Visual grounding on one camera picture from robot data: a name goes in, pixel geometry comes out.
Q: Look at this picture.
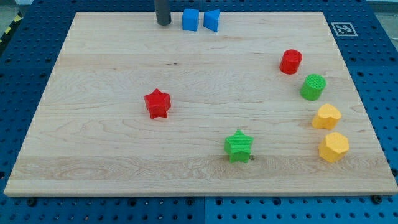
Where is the white fiducial marker tag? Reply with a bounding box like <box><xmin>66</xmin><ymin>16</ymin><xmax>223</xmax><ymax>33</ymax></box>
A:
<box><xmin>331</xmin><ymin>22</ymin><xmax>358</xmax><ymax>37</ymax></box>

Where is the red cylinder block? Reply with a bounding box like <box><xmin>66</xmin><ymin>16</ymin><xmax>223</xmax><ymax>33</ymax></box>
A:
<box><xmin>279</xmin><ymin>49</ymin><xmax>303</xmax><ymax>75</ymax></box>

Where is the black screw bottom right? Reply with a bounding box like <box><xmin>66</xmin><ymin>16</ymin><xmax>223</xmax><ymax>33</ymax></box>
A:
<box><xmin>371</xmin><ymin>195</ymin><xmax>383</xmax><ymax>205</ymax></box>

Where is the yellow hexagon block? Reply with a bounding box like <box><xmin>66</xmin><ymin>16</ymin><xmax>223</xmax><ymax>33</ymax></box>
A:
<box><xmin>318</xmin><ymin>132</ymin><xmax>349</xmax><ymax>162</ymax></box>

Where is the green star block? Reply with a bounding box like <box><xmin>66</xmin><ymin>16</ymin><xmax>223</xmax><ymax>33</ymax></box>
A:
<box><xmin>224</xmin><ymin>129</ymin><xmax>254</xmax><ymax>163</ymax></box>

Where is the blue triangle block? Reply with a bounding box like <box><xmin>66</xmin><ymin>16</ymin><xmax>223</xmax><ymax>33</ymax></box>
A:
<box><xmin>203</xmin><ymin>9</ymin><xmax>220</xmax><ymax>32</ymax></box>

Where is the yellow heart block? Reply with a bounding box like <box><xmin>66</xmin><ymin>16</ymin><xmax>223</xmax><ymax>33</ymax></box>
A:
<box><xmin>312</xmin><ymin>103</ymin><xmax>342</xmax><ymax>130</ymax></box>

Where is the light wooden board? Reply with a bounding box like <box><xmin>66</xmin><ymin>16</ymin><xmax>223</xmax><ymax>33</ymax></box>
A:
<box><xmin>4</xmin><ymin>12</ymin><xmax>397</xmax><ymax>197</ymax></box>

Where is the black screw bottom left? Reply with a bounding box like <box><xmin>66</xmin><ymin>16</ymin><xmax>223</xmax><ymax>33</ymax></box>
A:
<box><xmin>26</xmin><ymin>197</ymin><xmax>37</xmax><ymax>207</ymax></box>

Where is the blue cube block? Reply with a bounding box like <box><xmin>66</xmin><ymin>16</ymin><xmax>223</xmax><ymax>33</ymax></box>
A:
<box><xmin>182</xmin><ymin>9</ymin><xmax>199</xmax><ymax>32</ymax></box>

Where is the green cylinder block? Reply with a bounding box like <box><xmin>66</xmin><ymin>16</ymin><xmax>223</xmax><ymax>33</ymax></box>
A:
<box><xmin>300</xmin><ymin>74</ymin><xmax>326</xmax><ymax>101</ymax></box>

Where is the red star block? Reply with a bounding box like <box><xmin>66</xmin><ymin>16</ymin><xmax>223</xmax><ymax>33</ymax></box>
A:
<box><xmin>144</xmin><ymin>88</ymin><xmax>171</xmax><ymax>119</ymax></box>

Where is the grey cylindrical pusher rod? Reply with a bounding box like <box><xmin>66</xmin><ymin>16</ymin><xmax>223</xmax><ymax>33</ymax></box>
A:
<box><xmin>154</xmin><ymin>0</ymin><xmax>172</xmax><ymax>26</ymax></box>

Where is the black screw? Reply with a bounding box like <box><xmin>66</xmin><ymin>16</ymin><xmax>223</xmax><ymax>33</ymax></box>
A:
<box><xmin>371</xmin><ymin>195</ymin><xmax>383</xmax><ymax>205</ymax></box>
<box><xmin>26</xmin><ymin>197</ymin><xmax>37</xmax><ymax>207</ymax></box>

